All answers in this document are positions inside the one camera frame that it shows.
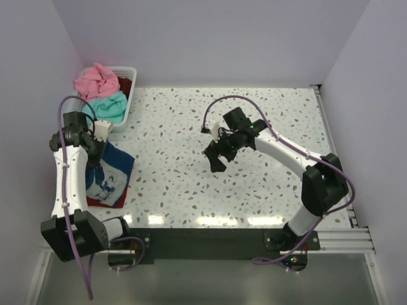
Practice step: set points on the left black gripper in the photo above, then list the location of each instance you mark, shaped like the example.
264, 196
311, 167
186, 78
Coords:
95, 162

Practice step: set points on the white plastic laundry basket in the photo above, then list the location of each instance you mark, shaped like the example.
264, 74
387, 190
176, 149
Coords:
81, 105

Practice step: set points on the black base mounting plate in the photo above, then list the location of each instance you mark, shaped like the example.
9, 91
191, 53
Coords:
260, 246

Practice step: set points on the folded red t shirt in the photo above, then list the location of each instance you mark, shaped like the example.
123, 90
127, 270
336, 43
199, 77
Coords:
106, 196

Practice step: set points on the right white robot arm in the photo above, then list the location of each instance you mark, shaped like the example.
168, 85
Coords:
323, 183

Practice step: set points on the pink t shirt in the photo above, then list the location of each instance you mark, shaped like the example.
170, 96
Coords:
97, 82

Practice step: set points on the teal t shirt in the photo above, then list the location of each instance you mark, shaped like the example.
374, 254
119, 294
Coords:
111, 108

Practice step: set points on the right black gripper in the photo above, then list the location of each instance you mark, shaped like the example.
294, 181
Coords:
213, 151

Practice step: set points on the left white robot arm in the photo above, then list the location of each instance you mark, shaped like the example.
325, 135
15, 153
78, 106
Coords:
72, 230

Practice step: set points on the dark red t shirt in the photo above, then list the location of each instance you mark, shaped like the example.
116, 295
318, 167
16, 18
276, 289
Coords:
125, 86

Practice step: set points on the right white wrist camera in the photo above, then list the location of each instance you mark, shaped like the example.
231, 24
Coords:
211, 127

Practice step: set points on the dark blue t shirt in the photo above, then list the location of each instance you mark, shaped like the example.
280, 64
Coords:
115, 168

